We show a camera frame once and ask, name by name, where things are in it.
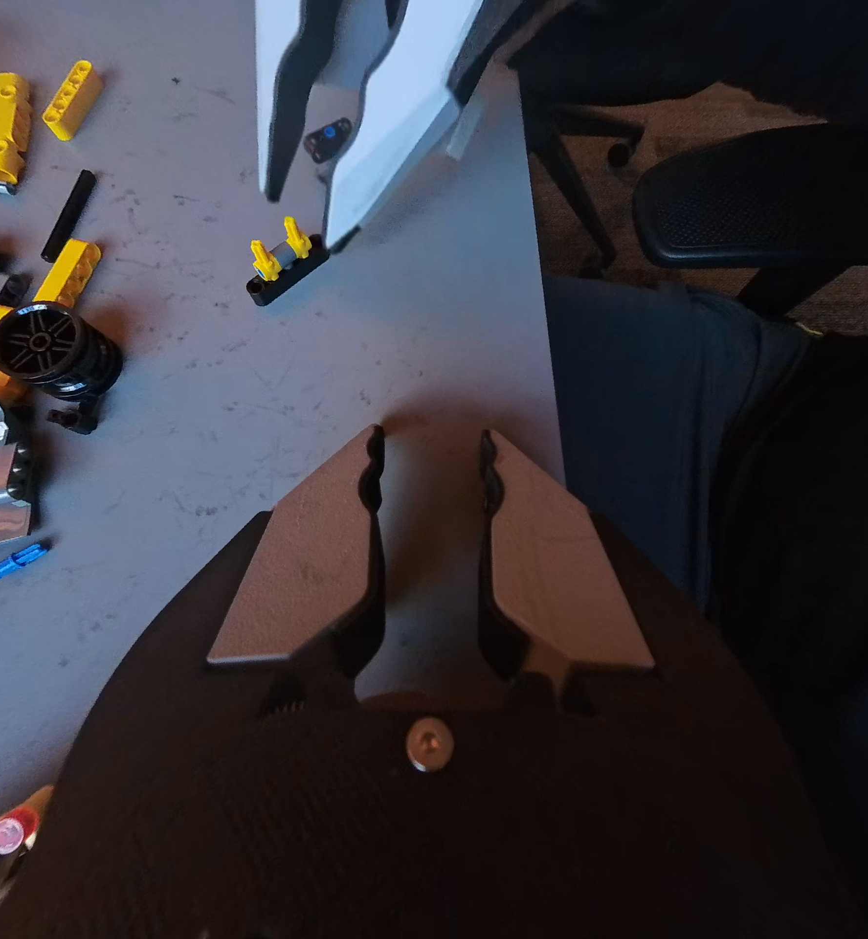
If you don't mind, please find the black axle rod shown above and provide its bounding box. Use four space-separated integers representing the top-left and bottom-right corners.
41 169 97 263

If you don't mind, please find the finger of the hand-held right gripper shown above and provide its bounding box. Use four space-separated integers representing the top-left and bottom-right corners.
321 0 489 255
254 0 400 205

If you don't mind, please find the yellow toy vehicle assembly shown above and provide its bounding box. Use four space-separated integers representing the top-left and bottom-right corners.
0 785 57 903

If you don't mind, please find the black spoked wheel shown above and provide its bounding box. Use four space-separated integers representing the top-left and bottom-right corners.
0 301 123 401

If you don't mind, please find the long blue connector pin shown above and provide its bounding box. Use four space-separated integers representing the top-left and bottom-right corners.
0 543 52 581

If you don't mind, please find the black angled connector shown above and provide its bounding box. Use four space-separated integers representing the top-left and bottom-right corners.
45 400 102 435

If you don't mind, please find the short black holed beam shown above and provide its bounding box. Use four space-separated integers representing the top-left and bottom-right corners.
304 116 354 164

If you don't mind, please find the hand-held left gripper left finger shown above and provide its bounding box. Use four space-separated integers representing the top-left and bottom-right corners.
205 423 388 682

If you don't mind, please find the grey desk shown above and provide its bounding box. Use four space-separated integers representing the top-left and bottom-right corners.
0 0 567 830

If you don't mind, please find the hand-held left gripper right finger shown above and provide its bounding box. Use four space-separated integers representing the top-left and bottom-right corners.
476 429 658 682

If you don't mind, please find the long yellow holed beam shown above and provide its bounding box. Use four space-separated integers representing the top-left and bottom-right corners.
32 238 102 309

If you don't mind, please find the black beam with yellow pins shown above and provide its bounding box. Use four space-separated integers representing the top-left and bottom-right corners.
247 215 331 307

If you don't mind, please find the short yellow holed beam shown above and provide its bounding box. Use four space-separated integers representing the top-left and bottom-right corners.
41 60 105 140

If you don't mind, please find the black office chair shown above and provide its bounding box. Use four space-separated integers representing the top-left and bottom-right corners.
518 91 647 278

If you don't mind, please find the person's leg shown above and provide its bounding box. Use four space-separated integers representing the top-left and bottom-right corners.
544 275 809 613

